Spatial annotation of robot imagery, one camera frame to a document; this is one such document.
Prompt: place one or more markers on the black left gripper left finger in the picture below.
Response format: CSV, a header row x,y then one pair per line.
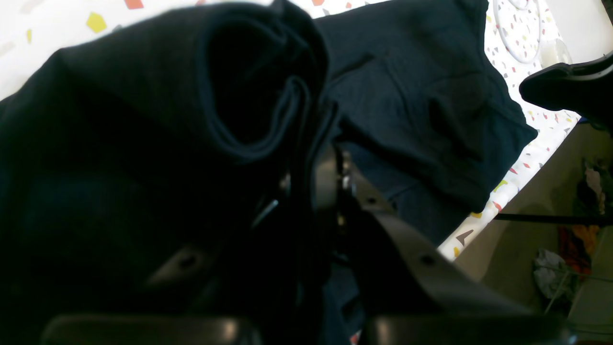
x,y
129,266

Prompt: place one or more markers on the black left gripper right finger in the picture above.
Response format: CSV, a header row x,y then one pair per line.
x,y
411,294

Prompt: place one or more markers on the black t-shirt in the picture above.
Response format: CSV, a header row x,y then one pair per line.
x,y
191,143

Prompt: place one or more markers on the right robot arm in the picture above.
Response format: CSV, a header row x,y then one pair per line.
x,y
585,88

